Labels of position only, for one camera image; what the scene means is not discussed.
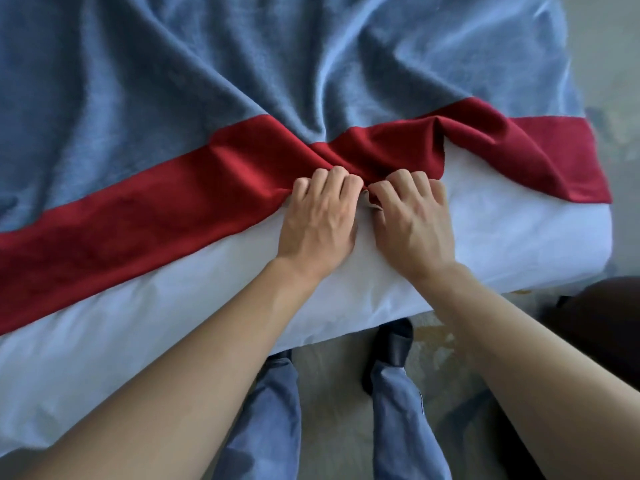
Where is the person's right hand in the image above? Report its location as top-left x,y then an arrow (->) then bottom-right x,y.
368,169 -> 458,286

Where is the person's left hand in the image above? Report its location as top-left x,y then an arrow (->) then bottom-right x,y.
275,166 -> 365,282

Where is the blue blanket with red band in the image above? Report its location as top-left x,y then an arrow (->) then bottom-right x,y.
0,0 -> 613,336

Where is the person's right forearm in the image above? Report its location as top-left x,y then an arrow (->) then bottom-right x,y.
416,262 -> 640,480

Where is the person's left forearm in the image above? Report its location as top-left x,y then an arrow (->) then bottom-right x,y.
19,257 -> 327,480

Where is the white bed sheet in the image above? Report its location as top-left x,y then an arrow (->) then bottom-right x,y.
0,140 -> 614,458

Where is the person's black right shoe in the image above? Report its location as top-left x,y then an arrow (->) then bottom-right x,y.
361,318 -> 414,396

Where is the dark brown chair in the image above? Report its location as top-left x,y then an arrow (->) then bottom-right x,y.
542,276 -> 640,391

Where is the person's right leg in jeans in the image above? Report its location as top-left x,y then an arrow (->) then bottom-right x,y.
371,361 -> 452,480

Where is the person's leg in jeans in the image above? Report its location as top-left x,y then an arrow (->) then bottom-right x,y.
214,356 -> 303,480
371,361 -> 452,480

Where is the person's left leg in jeans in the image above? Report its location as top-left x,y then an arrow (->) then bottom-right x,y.
214,356 -> 303,480

